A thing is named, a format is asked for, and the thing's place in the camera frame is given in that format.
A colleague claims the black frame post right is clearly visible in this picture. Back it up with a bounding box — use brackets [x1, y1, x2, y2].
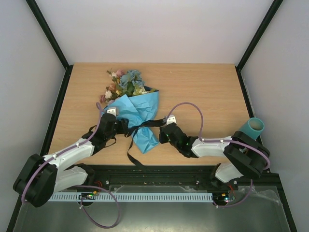
[236, 0, 285, 71]

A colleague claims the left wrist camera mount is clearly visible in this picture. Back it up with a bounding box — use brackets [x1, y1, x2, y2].
[106, 107, 119, 116]

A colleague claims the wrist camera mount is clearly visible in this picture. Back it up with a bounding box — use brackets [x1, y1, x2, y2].
[164, 115, 177, 125]
[106, 107, 119, 116]

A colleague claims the blue wrapping paper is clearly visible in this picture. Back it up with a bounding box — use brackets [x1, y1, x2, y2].
[105, 91, 159, 154]

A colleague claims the black frame post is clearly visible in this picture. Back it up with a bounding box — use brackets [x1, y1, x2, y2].
[236, 0, 285, 71]
[25, 0, 73, 71]

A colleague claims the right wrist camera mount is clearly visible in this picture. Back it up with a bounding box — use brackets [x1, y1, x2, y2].
[164, 115, 177, 125]

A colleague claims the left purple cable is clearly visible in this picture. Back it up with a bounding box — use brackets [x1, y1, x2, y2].
[21, 102, 121, 229]

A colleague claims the artificial flower bunch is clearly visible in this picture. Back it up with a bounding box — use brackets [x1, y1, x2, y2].
[99, 70, 157, 105]

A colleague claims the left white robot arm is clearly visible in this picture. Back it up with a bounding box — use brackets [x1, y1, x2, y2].
[13, 113, 128, 207]

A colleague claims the black frame post left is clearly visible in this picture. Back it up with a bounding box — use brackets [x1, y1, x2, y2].
[25, 0, 73, 71]

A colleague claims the black ribbon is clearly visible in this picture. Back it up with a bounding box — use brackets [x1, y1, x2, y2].
[127, 119, 157, 173]

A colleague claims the teal cylindrical vase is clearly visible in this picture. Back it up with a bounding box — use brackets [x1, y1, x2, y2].
[239, 117, 265, 140]

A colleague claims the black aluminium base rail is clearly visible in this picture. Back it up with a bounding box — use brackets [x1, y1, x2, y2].
[90, 165, 238, 192]

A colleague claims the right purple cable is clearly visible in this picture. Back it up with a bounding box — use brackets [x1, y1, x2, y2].
[166, 102, 271, 208]

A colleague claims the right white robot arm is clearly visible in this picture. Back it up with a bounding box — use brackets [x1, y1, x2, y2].
[159, 117, 270, 189]

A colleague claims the purple cable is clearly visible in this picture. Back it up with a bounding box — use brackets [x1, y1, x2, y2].
[21, 102, 121, 229]
[166, 102, 271, 208]

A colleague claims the light blue slotted cable duct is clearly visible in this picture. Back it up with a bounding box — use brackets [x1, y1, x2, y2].
[49, 192, 213, 203]

